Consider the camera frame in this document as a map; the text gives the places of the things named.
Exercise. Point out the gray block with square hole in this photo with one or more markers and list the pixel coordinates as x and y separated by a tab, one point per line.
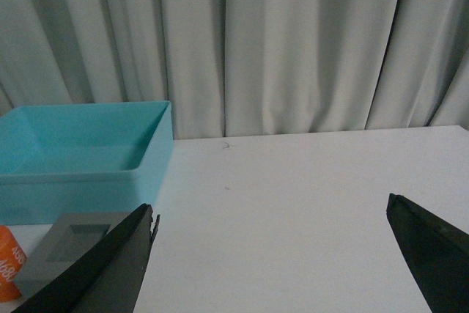
69	238

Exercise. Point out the orange cylinder part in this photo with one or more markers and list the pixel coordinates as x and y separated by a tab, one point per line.
12	260

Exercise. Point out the light blue plastic box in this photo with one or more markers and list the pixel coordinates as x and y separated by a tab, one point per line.
82	158

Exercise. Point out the pale gray-green curtain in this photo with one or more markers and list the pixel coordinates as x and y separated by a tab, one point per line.
244	67

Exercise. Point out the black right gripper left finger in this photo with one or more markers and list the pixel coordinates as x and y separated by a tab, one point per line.
108	277

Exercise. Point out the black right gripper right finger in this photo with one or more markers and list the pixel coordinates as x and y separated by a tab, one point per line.
435	251

